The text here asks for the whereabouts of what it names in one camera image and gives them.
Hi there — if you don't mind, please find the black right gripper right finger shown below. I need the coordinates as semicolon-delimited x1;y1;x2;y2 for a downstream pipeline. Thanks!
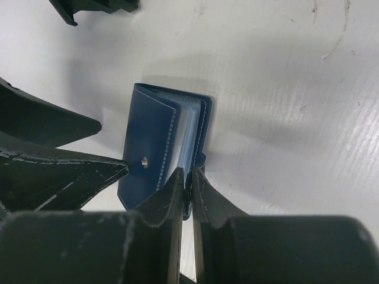
192;170;248;283

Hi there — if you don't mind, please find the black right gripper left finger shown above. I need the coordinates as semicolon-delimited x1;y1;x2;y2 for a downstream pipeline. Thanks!
130;167;184;283

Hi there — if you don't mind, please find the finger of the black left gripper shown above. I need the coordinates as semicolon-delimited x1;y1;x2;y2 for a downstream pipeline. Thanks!
1;148;129;212
1;79;102;148

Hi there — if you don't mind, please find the blue leather card holder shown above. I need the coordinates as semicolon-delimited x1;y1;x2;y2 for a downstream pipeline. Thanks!
117;83;213;220

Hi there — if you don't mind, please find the black plastic card tray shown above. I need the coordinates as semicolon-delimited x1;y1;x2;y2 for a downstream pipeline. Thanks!
49;0;139;27

